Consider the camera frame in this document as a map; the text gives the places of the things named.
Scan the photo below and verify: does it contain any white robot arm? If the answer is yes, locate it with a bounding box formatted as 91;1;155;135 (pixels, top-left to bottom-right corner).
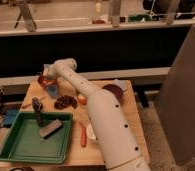
43;58;151;171

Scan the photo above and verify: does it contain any dark brush tool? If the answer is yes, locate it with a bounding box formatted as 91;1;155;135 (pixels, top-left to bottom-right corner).
32;97;44;127

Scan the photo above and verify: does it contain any small red apple piece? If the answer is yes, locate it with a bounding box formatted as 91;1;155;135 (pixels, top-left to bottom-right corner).
77;94;87;105

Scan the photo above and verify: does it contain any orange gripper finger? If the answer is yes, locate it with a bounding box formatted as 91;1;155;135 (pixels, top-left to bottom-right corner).
38;75;47;88

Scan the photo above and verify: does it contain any green plastic tray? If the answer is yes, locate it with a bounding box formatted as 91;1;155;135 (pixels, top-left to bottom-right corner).
0;112;72;164

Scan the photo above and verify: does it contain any orange carrot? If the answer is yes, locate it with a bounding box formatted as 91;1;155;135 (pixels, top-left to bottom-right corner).
79;122;87;148

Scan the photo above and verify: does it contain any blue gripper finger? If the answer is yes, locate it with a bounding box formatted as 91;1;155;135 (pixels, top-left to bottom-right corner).
46;84;58;98

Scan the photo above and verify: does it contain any dark red bowl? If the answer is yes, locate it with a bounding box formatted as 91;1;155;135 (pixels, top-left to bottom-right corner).
104;84;123;102

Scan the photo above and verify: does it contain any grey panel board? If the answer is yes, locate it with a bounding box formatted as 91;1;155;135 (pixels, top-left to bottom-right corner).
155;26;195;165

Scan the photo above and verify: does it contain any dark grape bunch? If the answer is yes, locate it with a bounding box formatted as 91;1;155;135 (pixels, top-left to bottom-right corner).
54;95;78;110

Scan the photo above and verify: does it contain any blue box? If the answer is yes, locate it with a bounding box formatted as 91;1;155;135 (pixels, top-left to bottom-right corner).
3;109;19;128

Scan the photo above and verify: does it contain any white cloth piece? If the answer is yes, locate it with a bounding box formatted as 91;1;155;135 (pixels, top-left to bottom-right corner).
86;124;97;143

